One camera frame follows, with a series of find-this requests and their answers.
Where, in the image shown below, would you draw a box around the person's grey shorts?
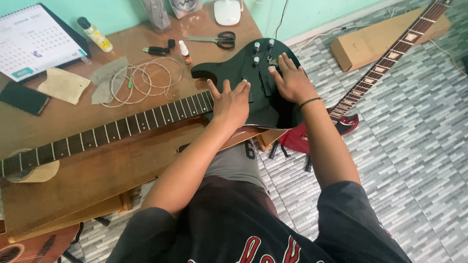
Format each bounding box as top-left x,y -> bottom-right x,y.
140,140 -> 270,205

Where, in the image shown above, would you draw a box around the beige cloth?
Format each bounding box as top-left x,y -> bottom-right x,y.
36,67 -> 91,106

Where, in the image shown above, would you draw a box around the person's right hand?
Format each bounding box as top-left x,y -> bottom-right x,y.
268,53 -> 321,106

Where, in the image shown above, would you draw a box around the small white-capped dropper bottle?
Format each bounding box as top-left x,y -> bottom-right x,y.
178,40 -> 192,66

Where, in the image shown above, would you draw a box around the coiled guitar strings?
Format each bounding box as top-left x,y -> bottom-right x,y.
100,56 -> 184,109

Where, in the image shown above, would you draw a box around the long cardboard box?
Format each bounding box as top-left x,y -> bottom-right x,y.
330,7 -> 452,72

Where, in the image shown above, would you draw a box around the clear bottle with black cap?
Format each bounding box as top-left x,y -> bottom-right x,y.
76,16 -> 114,53

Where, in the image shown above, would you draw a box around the black wallet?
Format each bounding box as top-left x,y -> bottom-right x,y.
0,82 -> 51,117

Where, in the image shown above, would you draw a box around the clear plastic bag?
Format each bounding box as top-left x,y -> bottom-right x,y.
169,0 -> 204,19
140,0 -> 172,33

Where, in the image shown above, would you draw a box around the thin black cable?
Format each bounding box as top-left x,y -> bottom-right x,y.
273,0 -> 290,40

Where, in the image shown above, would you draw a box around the black guitar stand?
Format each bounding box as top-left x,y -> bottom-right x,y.
268,140 -> 314,173

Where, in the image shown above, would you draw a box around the black-handled scissors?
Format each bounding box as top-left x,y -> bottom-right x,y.
183,31 -> 237,50

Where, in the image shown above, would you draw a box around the white floor cable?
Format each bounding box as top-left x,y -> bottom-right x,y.
292,4 -> 397,55

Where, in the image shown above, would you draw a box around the brown acoustic guitar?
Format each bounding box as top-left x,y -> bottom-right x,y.
0,222 -> 82,263

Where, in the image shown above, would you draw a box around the white plastic device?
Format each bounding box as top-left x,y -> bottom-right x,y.
214,0 -> 242,26

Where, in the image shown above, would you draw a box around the black wristband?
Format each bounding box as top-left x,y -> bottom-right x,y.
299,96 -> 324,109

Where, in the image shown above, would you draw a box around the person's left hand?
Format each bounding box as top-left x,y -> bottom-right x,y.
206,79 -> 252,129

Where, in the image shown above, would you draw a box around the person's black shirt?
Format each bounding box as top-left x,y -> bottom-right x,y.
106,175 -> 413,263

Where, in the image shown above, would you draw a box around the white desk calendar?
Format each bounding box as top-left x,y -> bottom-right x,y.
0,2 -> 92,83

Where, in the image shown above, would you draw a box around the small black tool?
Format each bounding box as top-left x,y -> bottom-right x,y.
142,46 -> 171,56

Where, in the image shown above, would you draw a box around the black electric guitar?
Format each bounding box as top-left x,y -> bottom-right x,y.
0,38 -> 305,179

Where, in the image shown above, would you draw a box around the grey cloth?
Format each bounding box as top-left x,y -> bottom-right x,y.
89,56 -> 131,105

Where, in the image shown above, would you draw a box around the red electric guitar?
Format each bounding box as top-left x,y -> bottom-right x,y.
277,0 -> 454,155

